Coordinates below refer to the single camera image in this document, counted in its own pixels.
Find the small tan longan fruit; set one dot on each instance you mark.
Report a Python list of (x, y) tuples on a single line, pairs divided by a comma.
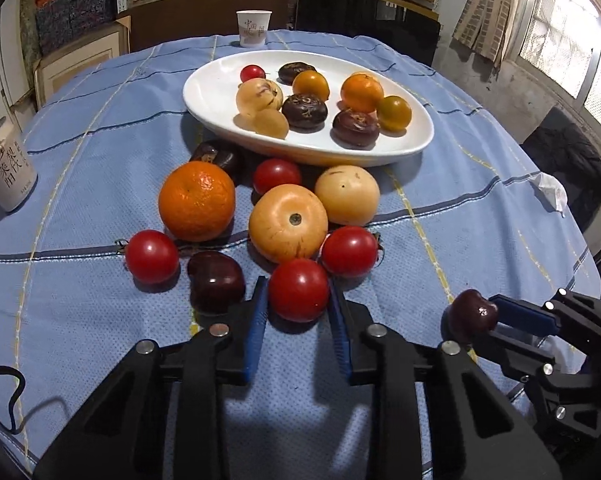
[(270, 122)]

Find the white beverage can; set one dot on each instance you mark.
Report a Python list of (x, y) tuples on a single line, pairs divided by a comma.
[(18, 176)]

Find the dark purple plum front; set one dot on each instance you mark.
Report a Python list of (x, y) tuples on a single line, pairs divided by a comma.
[(471, 315)]

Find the pale yellow striped melon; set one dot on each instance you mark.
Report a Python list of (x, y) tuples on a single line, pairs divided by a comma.
[(258, 94)]

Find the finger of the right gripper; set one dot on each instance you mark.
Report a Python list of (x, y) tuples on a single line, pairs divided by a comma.
[(524, 316), (517, 359)]

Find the large orange mandarin on plate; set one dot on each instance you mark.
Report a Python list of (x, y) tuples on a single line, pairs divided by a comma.
[(362, 92)]

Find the dark chestnut beside plate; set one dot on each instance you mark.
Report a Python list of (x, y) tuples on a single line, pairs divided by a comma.
[(223, 154)]

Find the white oval plate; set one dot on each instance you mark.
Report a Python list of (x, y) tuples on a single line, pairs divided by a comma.
[(209, 94)]

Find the dark purple plum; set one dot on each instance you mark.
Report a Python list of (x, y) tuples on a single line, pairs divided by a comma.
[(216, 282), (471, 315)]

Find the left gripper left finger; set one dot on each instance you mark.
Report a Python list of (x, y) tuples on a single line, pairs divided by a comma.
[(157, 396)]

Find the orange mandarin on table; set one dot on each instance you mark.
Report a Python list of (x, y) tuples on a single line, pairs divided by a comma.
[(197, 201)]

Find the black chair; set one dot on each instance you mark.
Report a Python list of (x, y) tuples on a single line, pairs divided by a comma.
[(406, 31)]

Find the small red cherry tomato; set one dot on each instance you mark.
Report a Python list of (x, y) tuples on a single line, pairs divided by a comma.
[(252, 71)]

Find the blue checked tablecloth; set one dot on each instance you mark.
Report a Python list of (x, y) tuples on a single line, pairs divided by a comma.
[(462, 214)]

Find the dark wooden chair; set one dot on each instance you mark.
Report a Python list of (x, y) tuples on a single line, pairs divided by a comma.
[(166, 20)]

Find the crumpled white tissue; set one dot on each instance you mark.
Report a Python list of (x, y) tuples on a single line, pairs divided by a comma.
[(552, 191)]

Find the red tomato pile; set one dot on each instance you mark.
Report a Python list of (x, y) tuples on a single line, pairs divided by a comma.
[(350, 252)]

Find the large dark water chestnut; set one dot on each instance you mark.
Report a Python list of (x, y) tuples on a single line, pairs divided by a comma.
[(304, 112)]

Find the white paper cup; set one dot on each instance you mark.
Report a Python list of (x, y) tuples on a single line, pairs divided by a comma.
[(253, 26)]

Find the red tomato with stem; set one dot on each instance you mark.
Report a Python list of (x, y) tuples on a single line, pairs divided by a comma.
[(299, 291)]

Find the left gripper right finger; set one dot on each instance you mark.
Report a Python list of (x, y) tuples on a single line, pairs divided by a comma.
[(475, 432)]

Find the yellow-orange citrus on plate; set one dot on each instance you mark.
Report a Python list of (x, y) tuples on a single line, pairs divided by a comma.
[(394, 114)]

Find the dark chestnut pile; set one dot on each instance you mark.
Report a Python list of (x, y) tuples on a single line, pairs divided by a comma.
[(289, 71)]

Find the dark brown water chestnut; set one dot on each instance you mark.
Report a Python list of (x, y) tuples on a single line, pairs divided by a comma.
[(356, 129)]

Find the pale yellow round fruit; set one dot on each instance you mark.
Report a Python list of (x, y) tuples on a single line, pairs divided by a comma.
[(350, 194)]

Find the cardboard box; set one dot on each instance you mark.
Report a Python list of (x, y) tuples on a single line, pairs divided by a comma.
[(59, 67)]

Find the orange-yellow round fruit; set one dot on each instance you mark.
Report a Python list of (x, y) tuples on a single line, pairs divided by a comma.
[(288, 222)]

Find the small orange citrus fruit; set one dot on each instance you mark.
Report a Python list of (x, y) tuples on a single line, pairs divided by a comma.
[(312, 83)]

